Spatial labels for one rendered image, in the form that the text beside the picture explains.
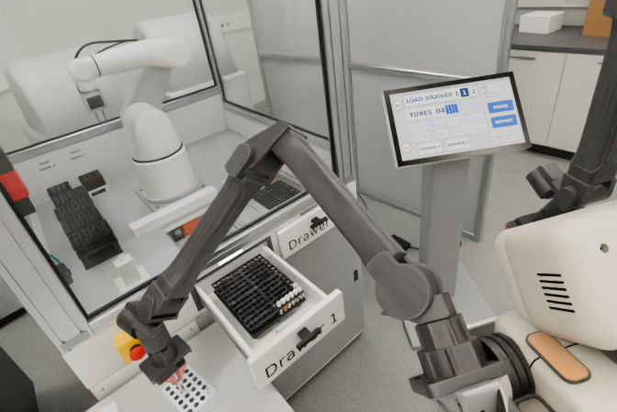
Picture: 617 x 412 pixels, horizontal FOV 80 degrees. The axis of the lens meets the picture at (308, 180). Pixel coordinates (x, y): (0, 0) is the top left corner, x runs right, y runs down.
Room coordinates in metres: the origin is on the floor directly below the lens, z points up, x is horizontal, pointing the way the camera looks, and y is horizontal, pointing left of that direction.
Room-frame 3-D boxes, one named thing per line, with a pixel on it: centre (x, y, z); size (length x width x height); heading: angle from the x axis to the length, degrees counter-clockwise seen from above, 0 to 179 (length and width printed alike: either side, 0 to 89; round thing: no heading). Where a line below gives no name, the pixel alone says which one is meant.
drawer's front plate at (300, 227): (1.04, 0.01, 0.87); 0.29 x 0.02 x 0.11; 126
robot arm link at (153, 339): (0.55, 0.39, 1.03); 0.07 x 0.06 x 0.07; 51
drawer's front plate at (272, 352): (0.60, 0.08, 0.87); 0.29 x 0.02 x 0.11; 126
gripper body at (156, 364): (0.55, 0.39, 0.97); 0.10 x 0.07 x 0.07; 135
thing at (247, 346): (0.77, 0.20, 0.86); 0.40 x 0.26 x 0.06; 36
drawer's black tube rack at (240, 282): (0.76, 0.19, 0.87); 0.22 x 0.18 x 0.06; 36
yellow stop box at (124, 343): (0.65, 0.52, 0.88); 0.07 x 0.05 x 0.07; 126
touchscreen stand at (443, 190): (1.33, -0.60, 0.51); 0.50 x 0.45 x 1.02; 0
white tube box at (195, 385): (0.55, 0.38, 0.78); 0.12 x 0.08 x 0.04; 47
